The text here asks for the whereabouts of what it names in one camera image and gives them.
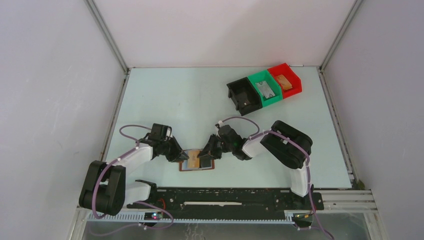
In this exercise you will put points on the silver card in green bin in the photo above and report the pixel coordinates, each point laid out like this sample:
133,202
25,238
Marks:
265,89

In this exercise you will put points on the brown leather card holder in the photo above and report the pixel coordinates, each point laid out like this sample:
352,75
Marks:
184,168

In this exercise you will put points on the red plastic bin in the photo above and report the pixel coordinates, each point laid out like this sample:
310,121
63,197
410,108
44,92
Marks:
286,70

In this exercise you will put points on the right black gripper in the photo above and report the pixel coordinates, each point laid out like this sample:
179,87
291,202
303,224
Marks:
210,149

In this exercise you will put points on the green plastic bin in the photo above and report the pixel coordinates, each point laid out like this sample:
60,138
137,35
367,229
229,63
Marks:
265,75

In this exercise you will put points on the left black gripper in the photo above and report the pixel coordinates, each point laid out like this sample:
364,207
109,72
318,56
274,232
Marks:
178,154

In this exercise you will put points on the black plastic bin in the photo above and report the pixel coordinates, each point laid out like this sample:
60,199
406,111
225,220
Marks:
244,85

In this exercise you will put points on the dark card in black bin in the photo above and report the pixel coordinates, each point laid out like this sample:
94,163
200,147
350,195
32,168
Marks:
243,99

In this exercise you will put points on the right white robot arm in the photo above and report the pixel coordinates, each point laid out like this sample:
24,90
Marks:
288,145

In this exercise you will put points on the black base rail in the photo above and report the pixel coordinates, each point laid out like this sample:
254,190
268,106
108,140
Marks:
189,203

